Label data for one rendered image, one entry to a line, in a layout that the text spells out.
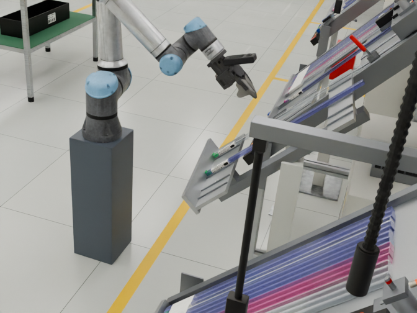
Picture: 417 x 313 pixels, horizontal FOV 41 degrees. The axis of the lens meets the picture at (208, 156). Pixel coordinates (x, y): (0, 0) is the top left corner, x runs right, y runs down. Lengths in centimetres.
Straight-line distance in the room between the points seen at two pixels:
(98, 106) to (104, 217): 46
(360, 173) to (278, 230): 45
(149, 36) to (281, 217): 77
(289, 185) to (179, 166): 157
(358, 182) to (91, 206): 103
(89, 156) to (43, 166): 95
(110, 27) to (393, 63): 102
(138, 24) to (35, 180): 126
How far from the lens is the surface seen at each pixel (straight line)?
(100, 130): 210
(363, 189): 188
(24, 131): 343
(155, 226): 260
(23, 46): 368
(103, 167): 213
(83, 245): 241
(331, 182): 309
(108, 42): 214
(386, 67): 166
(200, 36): 204
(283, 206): 159
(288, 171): 153
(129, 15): 195
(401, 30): 167
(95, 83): 206
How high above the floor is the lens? 155
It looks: 29 degrees down
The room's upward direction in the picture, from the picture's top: 5 degrees clockwise
